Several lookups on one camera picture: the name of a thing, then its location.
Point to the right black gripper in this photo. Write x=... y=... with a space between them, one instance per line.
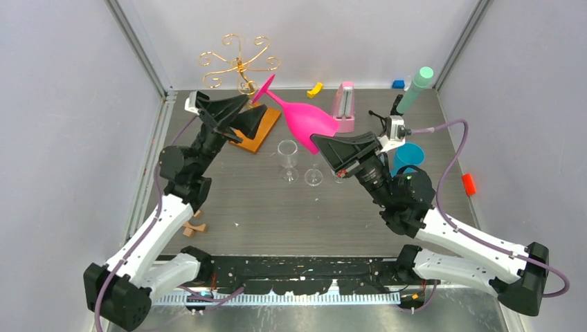
x=347 y=155

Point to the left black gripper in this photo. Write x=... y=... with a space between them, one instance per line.
x=226 y=113

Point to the clear wine glass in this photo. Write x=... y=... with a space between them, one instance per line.
x=313 y=176
x=288 y=156

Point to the pink wine glass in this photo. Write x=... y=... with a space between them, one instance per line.
x=303 y=120

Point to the clear wine glass back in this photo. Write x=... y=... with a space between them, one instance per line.
x=288 y=156

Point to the blue wine glass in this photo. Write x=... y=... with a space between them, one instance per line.
x=407 y=154

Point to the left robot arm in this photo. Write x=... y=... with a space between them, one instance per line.
x=123 y=289

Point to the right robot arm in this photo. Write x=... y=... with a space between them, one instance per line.
x=513 y=273

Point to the orange wooden rack base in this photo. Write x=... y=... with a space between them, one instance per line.
x=268 y=122

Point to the black tripod mic stand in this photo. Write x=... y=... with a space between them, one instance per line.
x=393 y=111

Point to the yellow block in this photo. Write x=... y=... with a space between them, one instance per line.
x=312 y=93

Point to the blue block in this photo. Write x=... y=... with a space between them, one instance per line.
x=398 y=84

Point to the curved wooden block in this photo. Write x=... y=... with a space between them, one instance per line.
x=198 y=228

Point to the small wooden block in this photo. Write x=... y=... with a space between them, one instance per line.
x=189 y=232

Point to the red block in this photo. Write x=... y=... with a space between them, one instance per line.
x=469 y=184

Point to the gold wire glass rack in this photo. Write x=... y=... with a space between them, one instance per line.
x=240 y=65

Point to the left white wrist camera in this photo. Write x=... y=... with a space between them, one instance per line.
x=191 y=102

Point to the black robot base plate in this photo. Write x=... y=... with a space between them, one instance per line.
x=307 y=275

